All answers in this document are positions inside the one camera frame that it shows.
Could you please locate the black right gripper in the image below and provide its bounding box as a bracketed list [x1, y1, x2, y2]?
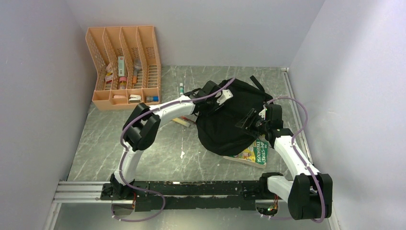
[235, 108, 269, 138]

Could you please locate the black student backpack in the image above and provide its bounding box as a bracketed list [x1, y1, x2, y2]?
[196, 76, 272, 156]

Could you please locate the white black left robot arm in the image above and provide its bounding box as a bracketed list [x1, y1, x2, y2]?
[110, 81, 233, 199]

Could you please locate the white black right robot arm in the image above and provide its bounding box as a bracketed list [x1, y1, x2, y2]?
[236, 103, 333, 222]

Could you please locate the white green glue stick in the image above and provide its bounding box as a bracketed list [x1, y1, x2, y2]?
[179, 82, 184, 96]

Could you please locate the green treehouse book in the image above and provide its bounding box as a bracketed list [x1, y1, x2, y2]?
[223, 139, 268, 169]

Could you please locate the white stapler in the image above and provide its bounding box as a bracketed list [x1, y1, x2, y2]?
[128, 94, 142, 103]

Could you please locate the orange marker in organizer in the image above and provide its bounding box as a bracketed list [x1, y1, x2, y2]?
[132, 69, 138, 84]

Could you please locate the peach plastic desk organizer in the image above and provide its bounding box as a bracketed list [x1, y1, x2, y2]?
[85, 25, 162, 111]

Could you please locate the pink eraser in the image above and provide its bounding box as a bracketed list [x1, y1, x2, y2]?
[113, 95, 126, 99]

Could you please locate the tall white pink box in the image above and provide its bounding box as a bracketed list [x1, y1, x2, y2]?
[117, 56, 125, 77]

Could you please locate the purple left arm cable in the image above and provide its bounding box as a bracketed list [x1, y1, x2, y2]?
[111, 77, 236, 222]

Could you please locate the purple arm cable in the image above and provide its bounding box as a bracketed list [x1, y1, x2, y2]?
[111, 77, 236, 222]
[260, 96, 327, 223]

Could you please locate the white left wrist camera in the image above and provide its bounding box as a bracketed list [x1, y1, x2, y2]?
[215, 89, 233, 105]

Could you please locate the aluminium side rail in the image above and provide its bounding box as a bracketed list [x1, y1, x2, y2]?
[280, 68, 314, 164]

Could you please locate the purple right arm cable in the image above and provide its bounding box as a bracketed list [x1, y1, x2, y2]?
[260, 96, 327, 223]

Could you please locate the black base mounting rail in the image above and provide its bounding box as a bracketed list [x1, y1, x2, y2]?
[100, 179, 277, 212]

